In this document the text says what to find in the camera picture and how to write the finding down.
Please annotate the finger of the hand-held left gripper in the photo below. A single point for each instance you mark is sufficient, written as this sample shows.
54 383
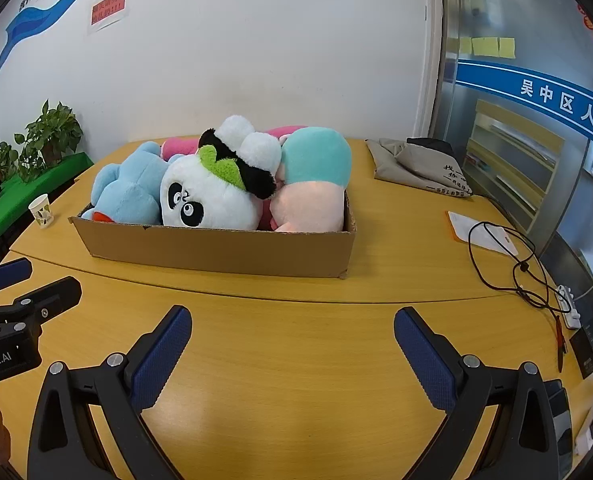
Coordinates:
6 272
56 297

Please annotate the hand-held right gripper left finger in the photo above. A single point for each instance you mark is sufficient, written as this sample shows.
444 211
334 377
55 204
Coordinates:
159 360

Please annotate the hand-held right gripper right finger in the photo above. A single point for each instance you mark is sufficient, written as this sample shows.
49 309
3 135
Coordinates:
426 360

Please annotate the cardboard box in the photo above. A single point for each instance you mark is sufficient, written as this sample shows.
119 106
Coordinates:
201 252

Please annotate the blue plush toy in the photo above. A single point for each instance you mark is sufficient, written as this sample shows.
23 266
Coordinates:
126 185

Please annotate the panda plush toy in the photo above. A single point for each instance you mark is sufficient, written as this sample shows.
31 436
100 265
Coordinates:
216 200

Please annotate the pink plush toy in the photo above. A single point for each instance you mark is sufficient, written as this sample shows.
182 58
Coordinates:
181 146

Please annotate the teal and peach plush toy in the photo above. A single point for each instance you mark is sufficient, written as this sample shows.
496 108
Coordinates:
316 160

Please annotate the paper cup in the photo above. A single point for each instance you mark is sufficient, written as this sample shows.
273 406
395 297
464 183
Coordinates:
41 212

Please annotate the green cloth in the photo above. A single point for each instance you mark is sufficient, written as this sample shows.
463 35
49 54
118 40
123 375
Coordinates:
21 195

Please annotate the white paper envelope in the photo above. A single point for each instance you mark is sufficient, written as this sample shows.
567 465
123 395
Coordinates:
464 232

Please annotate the red and black pen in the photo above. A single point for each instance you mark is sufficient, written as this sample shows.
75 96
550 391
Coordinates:
560 345

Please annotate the large potted green plant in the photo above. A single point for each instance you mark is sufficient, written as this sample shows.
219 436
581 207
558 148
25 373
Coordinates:
51 130

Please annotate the white power strip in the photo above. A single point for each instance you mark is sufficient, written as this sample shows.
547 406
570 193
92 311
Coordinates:
568 307

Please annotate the black box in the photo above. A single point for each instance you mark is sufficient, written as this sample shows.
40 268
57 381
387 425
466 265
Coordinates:
588 350

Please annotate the beige tote bag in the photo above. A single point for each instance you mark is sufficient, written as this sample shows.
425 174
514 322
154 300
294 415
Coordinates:
401 170

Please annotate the black cloth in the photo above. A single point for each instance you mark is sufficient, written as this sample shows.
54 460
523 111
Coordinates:
431 144

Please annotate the yellow shelf rack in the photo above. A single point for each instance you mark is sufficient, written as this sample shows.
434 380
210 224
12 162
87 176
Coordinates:
516 155

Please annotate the blue door band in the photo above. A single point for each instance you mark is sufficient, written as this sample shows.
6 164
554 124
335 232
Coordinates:
526 87

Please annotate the yellow sticky note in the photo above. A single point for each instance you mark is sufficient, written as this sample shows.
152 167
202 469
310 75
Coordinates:
484 46
465 46
506 47

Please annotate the glass door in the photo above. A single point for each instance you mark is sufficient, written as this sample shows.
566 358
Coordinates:
536 20

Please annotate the red window sticker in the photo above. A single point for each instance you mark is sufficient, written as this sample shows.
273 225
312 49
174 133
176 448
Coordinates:
587 20

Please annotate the blue wall banner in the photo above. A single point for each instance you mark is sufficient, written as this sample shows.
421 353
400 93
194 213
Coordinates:
31 20

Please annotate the red wall notice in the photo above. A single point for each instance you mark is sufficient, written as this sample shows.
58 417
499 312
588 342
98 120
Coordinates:
107 9

